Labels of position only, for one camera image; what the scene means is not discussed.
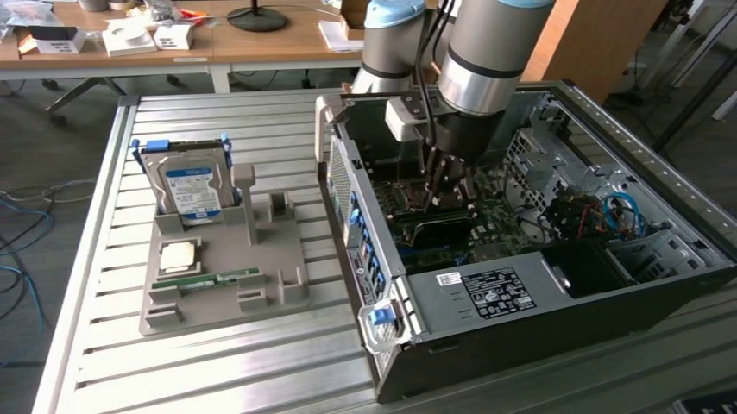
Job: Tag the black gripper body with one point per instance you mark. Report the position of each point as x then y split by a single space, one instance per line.
466 136

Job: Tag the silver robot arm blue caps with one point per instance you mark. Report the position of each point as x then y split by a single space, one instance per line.
488 52

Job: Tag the green motherboard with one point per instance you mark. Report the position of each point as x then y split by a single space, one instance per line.
500 228

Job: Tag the perforated metal disk bay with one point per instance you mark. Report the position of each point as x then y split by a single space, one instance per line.
535 164

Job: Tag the silver chipset heatsink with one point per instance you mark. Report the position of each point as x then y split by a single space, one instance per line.
490 253

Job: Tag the blue expansion slot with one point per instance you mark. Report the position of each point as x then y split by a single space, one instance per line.
458 259

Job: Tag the grey power supply unit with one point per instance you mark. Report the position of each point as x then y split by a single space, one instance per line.
443 302

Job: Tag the wooden cabinet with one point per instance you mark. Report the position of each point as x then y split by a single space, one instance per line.
592 43

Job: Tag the white paper stack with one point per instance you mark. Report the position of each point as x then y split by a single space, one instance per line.
339 39

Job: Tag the brown cardboard box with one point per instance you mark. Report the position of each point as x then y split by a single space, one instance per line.
351 15

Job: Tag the grey metal disk bay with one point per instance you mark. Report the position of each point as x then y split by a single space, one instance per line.
655 259

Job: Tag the wooden top desk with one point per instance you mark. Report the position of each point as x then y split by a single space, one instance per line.
85 60
276 47

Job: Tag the grey plastic parts rack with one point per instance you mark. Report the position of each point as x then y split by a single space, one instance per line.
229 259

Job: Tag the open grey pc case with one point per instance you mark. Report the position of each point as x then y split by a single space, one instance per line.
460 366

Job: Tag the hard disk in blue carrier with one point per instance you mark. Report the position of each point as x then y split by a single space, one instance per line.
184 185

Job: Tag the black round stand base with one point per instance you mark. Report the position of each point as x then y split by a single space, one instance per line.
256 19

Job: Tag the green ram stick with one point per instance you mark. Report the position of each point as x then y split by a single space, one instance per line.
201 280

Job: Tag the silver cpu chip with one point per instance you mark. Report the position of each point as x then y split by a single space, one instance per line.
177 257

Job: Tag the small white cardboard box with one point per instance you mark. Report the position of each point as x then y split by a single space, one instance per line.
172 38

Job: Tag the flat white box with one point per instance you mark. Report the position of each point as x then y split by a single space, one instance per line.
129 49

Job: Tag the white tape roll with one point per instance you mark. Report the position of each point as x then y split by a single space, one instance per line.
129 35

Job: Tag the black keyboard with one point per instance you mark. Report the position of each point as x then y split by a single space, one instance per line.
707 407

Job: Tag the grey cup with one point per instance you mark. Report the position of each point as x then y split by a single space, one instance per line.
93 4

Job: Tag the black and white box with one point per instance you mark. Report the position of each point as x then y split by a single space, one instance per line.
57 41

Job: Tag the clear plastic bags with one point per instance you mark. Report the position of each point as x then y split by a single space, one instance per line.
25 15

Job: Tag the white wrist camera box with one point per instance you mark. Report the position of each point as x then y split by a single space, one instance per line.
403 121

